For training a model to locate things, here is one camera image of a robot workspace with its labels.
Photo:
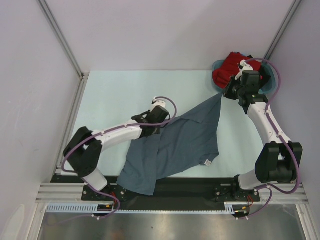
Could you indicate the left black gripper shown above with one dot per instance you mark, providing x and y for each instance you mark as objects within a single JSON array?
[{"x": 158, "y": 130}]

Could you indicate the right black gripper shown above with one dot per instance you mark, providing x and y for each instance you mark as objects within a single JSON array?
[{"x": 227, "y": 93}]

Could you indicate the grey-blue t shirt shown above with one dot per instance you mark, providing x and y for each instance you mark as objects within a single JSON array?
[{"x": 188, "y": 141}]

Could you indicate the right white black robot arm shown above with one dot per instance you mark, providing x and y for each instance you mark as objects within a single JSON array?
[{"x": 278, "y": 163}]

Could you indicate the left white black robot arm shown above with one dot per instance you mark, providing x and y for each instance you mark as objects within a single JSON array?
[{"x": 84, "y": 149}]

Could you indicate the black t shirt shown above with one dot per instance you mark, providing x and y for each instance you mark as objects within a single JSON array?
[{"x": 265, "y": 77}]

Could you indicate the red t shirt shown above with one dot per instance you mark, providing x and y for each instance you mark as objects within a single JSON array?
[{"x": 221, "y": 75}]

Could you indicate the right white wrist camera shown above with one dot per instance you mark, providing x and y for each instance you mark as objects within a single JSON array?
[{"x": 243, "y": 66}]

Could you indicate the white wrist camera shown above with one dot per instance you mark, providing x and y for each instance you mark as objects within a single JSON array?
[
  {"x": 157, "y": 102},
  {"x": 243, "y": 66}
]

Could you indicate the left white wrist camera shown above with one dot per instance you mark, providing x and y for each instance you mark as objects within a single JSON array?
[{"x": 157, "y": 102}]

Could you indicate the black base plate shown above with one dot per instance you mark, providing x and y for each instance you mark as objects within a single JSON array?
[{"x": 177, "y": 194}]

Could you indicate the right aluminium frame post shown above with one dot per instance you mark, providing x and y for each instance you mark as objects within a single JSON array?
[{"x": 293, "y": 9}]

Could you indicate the aluminium frame post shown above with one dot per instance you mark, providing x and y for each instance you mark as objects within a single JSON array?
[
  {"x": 293, "y": 9},
  {"x": 55, "y": 27}
]

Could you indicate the aluminium front rail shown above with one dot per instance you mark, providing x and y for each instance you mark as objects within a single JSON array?
[{"x": 72, "y": 193}]

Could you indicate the grey slotted cable duct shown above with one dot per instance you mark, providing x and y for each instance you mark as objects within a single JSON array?
[{"x": 95, "y": 208}]

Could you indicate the left aluminium frame post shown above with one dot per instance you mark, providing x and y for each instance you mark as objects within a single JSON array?
[{"x": 55, "y": 27}]

